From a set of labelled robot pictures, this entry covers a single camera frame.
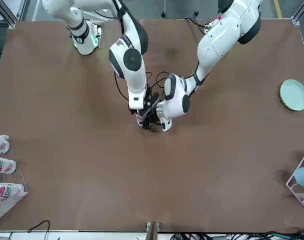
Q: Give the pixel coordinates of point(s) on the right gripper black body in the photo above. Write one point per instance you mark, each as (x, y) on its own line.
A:
(149, 105)

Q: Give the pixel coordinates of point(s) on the pale green plate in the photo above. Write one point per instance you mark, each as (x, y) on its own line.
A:
(294, 95)

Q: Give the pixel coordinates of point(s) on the clear acrylic shelf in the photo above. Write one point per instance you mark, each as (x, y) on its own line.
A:
(17, 200)

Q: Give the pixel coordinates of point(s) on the aluminium frame post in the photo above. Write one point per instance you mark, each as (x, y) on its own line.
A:
(12, 15)
(295, 21)

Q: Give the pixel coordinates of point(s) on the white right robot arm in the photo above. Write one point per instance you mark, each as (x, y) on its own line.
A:
(135, 80)

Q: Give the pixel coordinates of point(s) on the white pink-capped shelf bottle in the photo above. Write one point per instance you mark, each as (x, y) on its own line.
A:
(0, 144)
(9, 191)
(4, 165)

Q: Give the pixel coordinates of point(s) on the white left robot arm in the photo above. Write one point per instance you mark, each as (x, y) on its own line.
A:
(217, 42)

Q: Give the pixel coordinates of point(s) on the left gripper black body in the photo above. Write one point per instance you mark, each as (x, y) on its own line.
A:
(154, 116)

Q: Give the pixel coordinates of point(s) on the aluminium profile post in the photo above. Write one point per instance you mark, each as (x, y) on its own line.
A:
(152, 231)

